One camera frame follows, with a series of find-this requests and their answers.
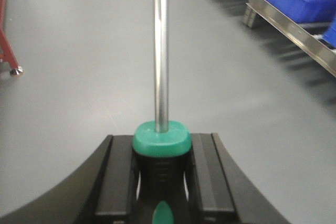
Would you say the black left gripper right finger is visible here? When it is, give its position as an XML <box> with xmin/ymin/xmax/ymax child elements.
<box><xmin>187</xmin><ymin>133</ymin><xmax>288</xmax><ymax>223</ymax></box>

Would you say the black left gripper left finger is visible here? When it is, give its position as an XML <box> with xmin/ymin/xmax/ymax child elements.
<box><xmin>1</xmin><ymin>135</ymin><xmax>137</xmax><ymax>223</ymax></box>

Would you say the green black screwdriver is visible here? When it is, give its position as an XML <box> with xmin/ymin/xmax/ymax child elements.
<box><xmin>132</xmin><ymin>0</ymin><xmax>192</xmax><ymax>223</ymax></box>

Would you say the metal shelf rack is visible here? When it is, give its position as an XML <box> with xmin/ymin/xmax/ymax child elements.
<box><xmin>243</xmin><ymin>0</ymin><xmax>335</xmax><ymax>76</ymax></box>

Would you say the red metal frame leg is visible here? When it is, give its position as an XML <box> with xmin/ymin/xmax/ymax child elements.
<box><xmin>1</xmin><ymin>0</ymin><xmax>24</xmax><ymax>77</ymax></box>

